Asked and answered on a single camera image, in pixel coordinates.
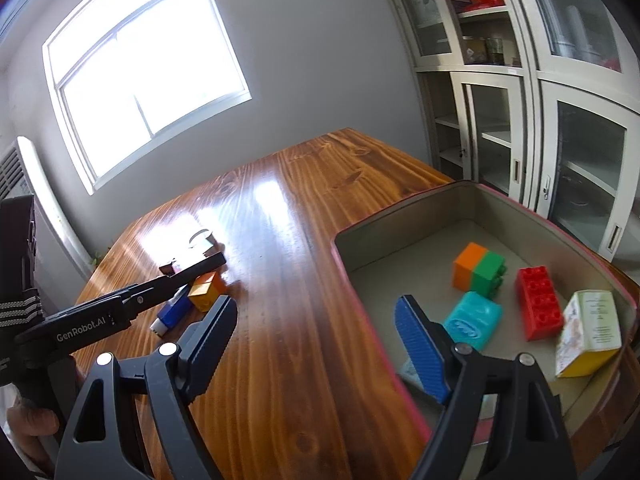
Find window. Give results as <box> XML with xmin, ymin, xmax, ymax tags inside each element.
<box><xmin>42</xmin><ymin>0</ymin><xmax>253</xmax><ymax>196</ymax></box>

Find wooden desktop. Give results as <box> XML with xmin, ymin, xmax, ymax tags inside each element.
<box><xmin>72</xmin><ymin>127</ymin><xmax>640</xmax><ymax>480</ymax></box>

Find orange and green toy block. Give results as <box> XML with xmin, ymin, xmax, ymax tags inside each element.
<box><xmin>452</xmin><ymin>241</ymin><xmax>507</xmax><ymax>301</ymax></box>

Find blue tube with white cap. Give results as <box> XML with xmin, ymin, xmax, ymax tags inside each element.
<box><xmin>151</xmin><ymin>294</ymin><xmax>193</xmax><ymax>336</ymax></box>

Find white glass-door cabinet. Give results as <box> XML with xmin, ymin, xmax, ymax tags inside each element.
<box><xmin>372</xmin><ymin>0</ymin><xmax>640</xmax><ymax>266</ymax></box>

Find white standing air conditioner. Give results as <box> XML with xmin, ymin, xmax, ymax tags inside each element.
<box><xmin>0</xmin><ymin>135</ymin><xmax>96</xmax><ymax>291</ymax></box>

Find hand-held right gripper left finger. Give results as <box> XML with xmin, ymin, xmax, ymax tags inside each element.
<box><xmin>52</xmin><ymin>295</ymin><xmax>239</xmax><ymax>480</ymax></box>

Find person's left hand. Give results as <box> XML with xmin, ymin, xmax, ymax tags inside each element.
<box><xmin>5</xmin><ymin>394</ymin><xmax>60</xmax><ymax>473</ymax></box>

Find grey metal box pink rim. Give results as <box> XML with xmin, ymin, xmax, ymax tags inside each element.
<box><xmin>330</xmin><ymin>180</ymin><xmax>640</xmax><ymax>461</ymax></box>

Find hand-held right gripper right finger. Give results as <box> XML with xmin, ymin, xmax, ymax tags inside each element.
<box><xmin>394</xmin><ymin>294</ymin><xmax>576</xmax><ymax>480</ymax></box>

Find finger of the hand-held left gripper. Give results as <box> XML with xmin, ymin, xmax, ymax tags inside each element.
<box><xmin>75</xmin><ymin>252</ymin><xmax>228</xmax><ymax>313</ymax></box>

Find white and yellow ointment box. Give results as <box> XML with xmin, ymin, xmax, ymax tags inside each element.
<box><xmin>555</xmin><ymin>289</ymin><xmax>623</xmax><ymax>378</ymax></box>

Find teal plastic case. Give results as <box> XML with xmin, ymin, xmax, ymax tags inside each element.
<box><xmin>443</xmin><ymin>291</ymin><xmax>503</xmax><ymax>352</ymax></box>

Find red toy block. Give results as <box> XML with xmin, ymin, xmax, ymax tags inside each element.
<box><xmin>515</xmin><ymin>266</ymin><xmax>566</xmax><ymax>342</ymax></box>

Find yellow and orange toy block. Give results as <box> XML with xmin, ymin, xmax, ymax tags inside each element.
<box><xmin>187</xmin><ymin>271</ymin><xmax>228</xmax><ymax>312</ymax></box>

